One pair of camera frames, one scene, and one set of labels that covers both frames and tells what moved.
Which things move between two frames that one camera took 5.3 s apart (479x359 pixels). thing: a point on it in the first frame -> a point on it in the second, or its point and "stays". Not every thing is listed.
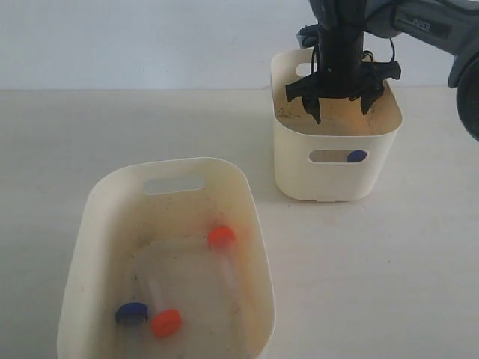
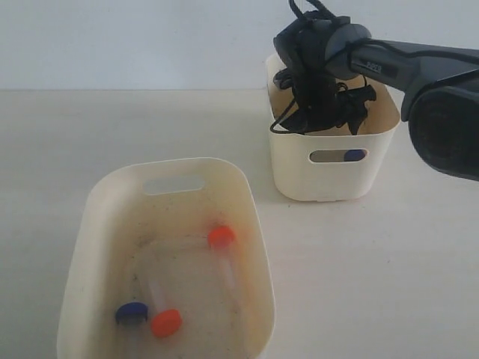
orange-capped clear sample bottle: (165, 322) stays
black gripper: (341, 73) -> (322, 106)
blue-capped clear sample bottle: (132, 314) stays
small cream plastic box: (349, 156) stays
